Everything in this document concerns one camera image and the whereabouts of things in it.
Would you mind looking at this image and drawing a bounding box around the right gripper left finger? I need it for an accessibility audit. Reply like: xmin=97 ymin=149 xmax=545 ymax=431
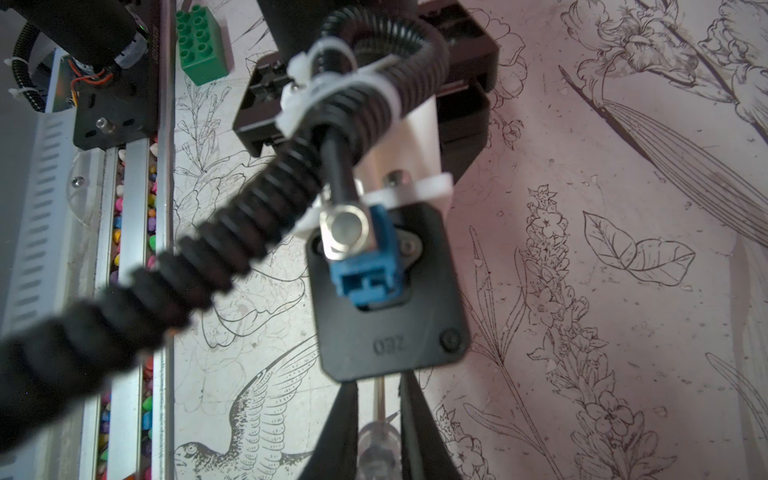
xmin=298 ymin=381 xmax=359 ymax=480

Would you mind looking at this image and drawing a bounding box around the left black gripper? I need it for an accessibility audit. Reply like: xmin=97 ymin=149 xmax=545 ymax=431
xmin=232 ymin=50 xmax=500 ymax=184

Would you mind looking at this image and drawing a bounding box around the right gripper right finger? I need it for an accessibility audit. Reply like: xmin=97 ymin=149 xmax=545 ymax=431
xmin=399 ymin=371 xmax=461 ymax=480

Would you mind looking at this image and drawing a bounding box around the clear handled screwdriver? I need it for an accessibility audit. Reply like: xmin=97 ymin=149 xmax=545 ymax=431
xmin=356 ymin=377 xmax=402 ymax=480

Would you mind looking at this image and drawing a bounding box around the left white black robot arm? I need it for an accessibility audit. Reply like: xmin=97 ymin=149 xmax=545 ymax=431
xmin=233 ymin=1 xmax=500 ymax=179

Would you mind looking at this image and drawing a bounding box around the green toy brick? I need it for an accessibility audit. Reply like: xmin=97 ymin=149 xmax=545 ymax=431
xmin=175 ymin=5 xmax=229 ymax=86

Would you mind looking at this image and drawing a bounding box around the left black corrugated cable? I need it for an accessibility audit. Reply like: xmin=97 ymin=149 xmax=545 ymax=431
xmin=0 ymin=5 xmax=451 ymax=451

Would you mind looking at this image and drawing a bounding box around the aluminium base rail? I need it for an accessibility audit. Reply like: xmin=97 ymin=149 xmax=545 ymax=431
xmin=1 ymin=1 xmax=175 ymax=479

